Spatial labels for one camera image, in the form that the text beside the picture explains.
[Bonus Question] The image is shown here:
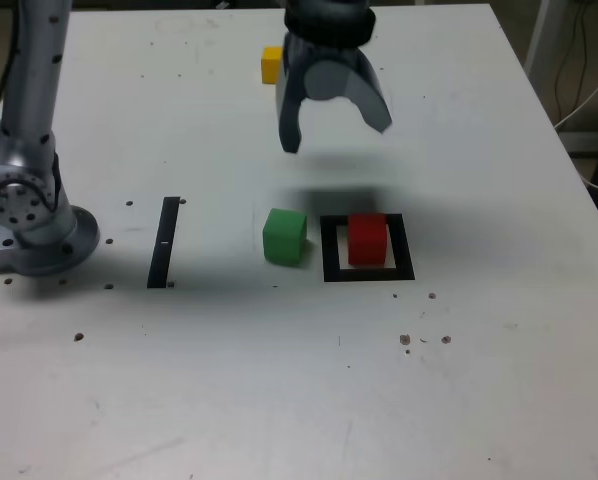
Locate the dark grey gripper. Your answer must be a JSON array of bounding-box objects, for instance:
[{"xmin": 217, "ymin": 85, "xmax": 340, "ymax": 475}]
[{"xmin": 276, "ymin": 33, "xmax": 394, "ymax": 155}]

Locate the yellow cube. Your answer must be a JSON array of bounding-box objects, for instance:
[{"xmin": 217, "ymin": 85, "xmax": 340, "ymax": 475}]
[{"xmin": 260, "ymin": 46, "xmax": 285, "ymax": 85}]

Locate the green cube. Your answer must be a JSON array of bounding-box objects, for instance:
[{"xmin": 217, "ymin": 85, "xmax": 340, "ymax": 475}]
[{"xmin": 262, "ymin": 208, "xmax": 309, "ymax": 266}]

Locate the red cube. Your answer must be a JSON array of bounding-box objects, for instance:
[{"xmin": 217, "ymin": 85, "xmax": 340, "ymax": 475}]
[{"xmin": 347, "ymin": 213, "xmax": 389, "ymax": 266}]

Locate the black tape square outline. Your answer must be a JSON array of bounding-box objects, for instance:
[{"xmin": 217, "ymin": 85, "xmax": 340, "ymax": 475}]
[{"xmin": 319, "ymin": 213, "xmax": 416, "ymax": 283}]

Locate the black tape strip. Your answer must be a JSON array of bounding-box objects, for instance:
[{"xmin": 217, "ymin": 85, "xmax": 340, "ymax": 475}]
[{"xmin": 146, "ymin": 196, "xmax": 181, "ymax": 290}]

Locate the white metal post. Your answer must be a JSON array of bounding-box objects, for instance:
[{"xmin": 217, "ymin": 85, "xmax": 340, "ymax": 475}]
[{"xmin": 523, "ymin": 0, "xmax": 563, "ymax": 76}]

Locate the thin black cable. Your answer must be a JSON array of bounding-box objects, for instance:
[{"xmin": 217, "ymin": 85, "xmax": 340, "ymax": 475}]
[
  {"xmin": 553, "ymin": 4, "xmax": 580, "ymax": 119},
  {"xmin": 575, "ymin": 0, "xmax": 590, "ymax": 110}
]

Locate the long white cable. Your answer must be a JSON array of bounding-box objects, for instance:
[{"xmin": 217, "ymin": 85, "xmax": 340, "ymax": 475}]
[{"xmin": 552, "ymin": 63, "xmax": 598, "ymax": 130}]

